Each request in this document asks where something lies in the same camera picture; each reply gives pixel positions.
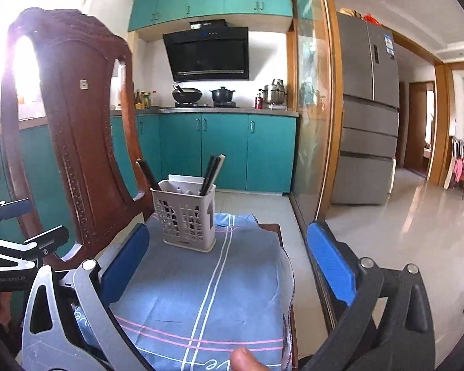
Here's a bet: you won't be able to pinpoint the carved wooden chair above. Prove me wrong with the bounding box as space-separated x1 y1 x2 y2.
7 8 154 270

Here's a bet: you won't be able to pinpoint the blue striped cloth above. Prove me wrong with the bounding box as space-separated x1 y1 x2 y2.
110 214 294 370

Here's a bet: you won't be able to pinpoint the grey refrigerator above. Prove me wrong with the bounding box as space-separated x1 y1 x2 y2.
332 14 399 205

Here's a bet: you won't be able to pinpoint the white plastic utensil holder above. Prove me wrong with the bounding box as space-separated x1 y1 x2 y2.
151 174 216 253

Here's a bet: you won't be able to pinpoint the condiment bottles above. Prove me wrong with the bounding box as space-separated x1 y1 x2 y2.
134 90 159 110

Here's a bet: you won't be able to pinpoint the teal lower cabinets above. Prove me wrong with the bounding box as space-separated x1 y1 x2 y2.
0 112 296 256

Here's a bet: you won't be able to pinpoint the dark brown chopstick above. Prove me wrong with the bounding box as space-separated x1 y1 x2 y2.
199 155 216 196

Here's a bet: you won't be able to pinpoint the black outer chopstick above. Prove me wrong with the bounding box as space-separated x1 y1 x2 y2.
206 154 226 195

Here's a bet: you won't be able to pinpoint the black curved chopstick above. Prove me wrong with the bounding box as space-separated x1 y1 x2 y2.
206 156 219 194

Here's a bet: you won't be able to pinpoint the black wok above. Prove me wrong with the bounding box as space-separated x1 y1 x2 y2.
172 84 203 105

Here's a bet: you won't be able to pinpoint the glass sliding door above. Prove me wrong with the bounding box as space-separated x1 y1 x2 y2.
287 0 344 233

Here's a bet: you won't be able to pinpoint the steel stock pot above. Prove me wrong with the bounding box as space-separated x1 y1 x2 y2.
259 79 286 105

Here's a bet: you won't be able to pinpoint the red bottle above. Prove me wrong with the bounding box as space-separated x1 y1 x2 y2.
255 92 263 110

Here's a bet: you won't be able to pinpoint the gas stove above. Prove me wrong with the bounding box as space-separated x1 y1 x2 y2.
174 101 237 108

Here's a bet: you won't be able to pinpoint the black cooking pot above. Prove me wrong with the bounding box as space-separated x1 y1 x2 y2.
211 86 234 103

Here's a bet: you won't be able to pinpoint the black range hood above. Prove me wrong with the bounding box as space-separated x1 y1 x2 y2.
163 24 250 82

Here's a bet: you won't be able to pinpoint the wooden door frame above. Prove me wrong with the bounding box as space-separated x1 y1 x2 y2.
389 28 464 187

